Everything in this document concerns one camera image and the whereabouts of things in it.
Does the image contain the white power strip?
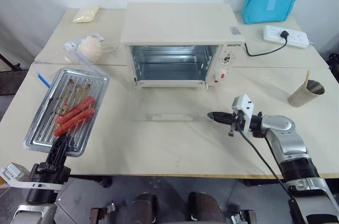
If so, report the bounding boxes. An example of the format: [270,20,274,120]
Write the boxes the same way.
[261,24,310,50]

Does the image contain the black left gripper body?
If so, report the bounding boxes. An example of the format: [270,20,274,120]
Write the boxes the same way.
[29,162,72,186]

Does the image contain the dark rounded shape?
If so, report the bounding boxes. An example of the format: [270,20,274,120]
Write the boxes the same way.
[186,191,226,224]
[126,193,160,224]

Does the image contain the red white timer knob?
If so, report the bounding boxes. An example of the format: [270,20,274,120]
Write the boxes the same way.
[212,68,228,84]

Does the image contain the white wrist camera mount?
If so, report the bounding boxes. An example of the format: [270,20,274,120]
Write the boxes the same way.
[231,93,255,133]
[0,162,65,192]

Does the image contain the glass oven door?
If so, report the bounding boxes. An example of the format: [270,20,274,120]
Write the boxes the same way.
[131,86,213,123]

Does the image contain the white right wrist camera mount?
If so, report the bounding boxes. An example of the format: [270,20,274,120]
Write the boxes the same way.
[231,93,255,133]

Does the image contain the red sausage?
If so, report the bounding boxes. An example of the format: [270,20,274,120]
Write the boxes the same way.
[52,107,96,137]
[55,96,96,124]

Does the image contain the clear plastic zip bag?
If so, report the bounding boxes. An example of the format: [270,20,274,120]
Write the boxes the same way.
[63,32,106,73]

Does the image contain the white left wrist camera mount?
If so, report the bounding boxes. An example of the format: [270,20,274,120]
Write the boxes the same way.
[0,162,65,192]

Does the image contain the white mesh bath sponge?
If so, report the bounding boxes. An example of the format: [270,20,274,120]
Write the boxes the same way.
[78,35,117,62]

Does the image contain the black plug with cable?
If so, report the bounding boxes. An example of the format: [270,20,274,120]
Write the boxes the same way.
[244,30,291,58]

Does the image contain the stainless steel cup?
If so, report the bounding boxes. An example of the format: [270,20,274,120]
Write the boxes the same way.
[288,80,326,107]

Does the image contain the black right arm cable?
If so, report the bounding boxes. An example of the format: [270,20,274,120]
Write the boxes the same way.
[236,122,301,224]

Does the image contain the cream toaster oven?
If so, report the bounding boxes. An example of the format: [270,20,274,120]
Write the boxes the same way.
[120,2,246,89]

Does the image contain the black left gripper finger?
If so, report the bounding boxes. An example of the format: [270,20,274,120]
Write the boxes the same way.
[58,133,69,166]
[47,138,62,165]

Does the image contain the blue white plastic strip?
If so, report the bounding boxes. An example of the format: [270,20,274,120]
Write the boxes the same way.
[35,71,52,89]

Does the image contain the silver ribbed baking tray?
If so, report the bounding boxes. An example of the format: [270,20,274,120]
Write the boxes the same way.
[22,66,111,158]

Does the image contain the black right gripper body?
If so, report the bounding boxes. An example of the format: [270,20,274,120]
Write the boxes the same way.
[228,111,248,137]

